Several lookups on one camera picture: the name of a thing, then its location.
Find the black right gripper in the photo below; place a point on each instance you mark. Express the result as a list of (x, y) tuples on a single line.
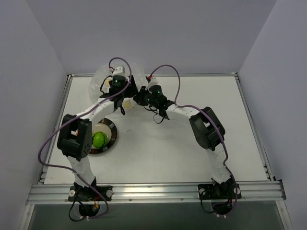
[(139, 96)]

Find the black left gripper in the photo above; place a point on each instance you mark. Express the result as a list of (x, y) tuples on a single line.
[(131, 88)]

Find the translucent printed plastic bag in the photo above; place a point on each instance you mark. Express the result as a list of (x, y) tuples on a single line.
[(103, 72)]

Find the green fake watermelon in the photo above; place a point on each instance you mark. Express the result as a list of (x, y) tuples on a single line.
[(99, 139)]

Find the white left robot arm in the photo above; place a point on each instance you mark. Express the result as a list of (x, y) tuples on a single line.
[(75, 137)]

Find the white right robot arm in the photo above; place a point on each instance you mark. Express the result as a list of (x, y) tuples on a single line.
[(207, 128)]

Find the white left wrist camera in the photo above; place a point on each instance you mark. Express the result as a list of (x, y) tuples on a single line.
[(119, 70)]

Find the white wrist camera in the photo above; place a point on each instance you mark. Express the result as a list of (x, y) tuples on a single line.
[(152, 80), (119, 70)]

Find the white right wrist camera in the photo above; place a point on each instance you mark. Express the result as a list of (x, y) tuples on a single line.
[(152, 80)]

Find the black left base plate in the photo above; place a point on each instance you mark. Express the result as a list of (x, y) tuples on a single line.
[(86, 194)]

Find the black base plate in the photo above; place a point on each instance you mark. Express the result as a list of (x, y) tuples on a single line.
[(216, 191), (86, 194)]

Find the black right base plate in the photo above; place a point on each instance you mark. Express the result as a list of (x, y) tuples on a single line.
[(216, 191)]

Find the aluminium front frame rail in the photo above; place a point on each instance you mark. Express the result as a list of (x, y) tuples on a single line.
[(157, 193)]

